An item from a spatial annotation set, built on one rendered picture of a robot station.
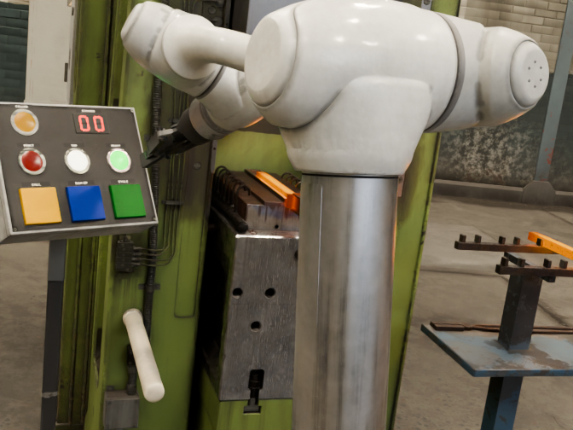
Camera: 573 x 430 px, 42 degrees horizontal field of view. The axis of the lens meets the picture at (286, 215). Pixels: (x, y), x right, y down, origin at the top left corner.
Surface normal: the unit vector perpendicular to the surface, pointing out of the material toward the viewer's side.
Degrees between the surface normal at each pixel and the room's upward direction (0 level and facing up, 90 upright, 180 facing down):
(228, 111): 134
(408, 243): 90
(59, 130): 60
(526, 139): 90
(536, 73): 82
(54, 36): 90
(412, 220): 90
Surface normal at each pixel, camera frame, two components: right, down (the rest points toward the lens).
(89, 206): 0.64, -0.28
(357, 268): 0.18, 0.08
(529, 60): 0.69, 0.13
